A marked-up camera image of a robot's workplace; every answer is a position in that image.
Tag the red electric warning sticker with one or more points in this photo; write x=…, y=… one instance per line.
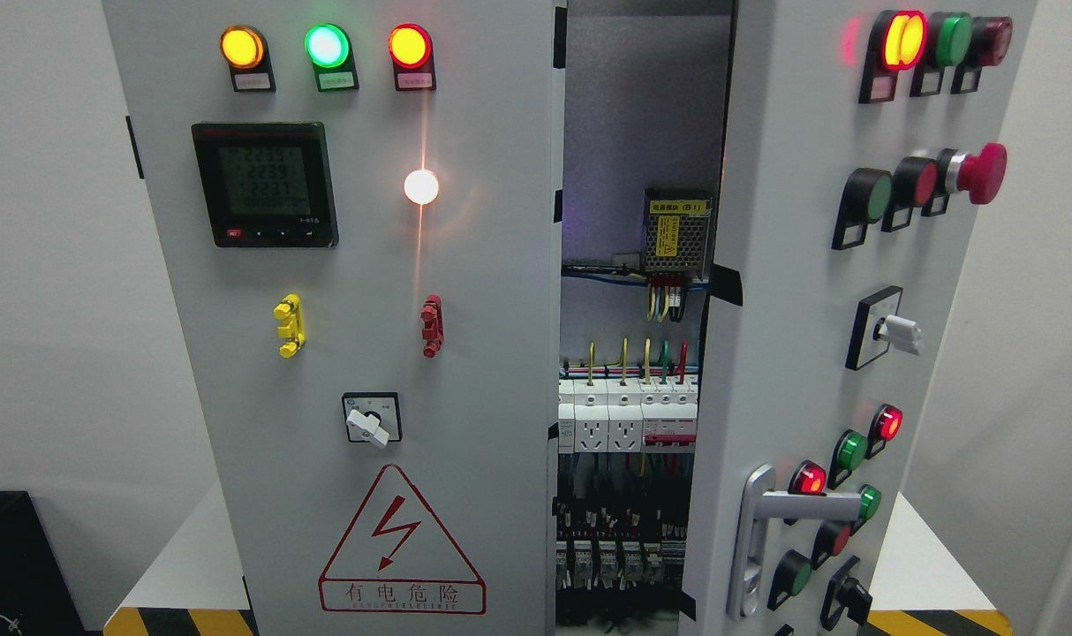
x=397, y=556

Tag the green indicator light left door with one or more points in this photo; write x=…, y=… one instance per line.
x=331, y=54

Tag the yellow terminal handle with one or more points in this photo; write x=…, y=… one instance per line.
x=291, y=327

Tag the white selector switch right door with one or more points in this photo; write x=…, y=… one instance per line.
x=877, y=326

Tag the lower relay terminal row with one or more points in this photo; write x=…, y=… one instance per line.
x=630, y=544

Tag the red mushroom emergency button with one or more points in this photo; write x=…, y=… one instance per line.
x=979, y=175

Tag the silver door handle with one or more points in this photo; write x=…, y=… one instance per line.
x=753, y=584

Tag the black digital power meter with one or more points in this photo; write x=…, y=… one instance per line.
x=266, y=184

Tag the white socket breaker row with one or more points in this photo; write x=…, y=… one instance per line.
x=607, y=415

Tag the white rotary selector switch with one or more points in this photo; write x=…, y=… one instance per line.
x=372, y=418

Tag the red indicator light left door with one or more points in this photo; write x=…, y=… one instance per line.
x=412, y=53

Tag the grey cabinet door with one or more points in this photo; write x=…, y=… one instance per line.
x=820, y=206
x=476, y=417

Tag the red terminal handle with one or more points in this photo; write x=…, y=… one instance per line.
x=432, y=331

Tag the metal mesh power supply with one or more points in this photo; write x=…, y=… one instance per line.
x=676, y=230

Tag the yellow indicator light left door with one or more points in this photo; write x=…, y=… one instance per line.
x=246, y=52

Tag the white glowing indicator light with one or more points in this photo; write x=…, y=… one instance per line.
x=421, y=186

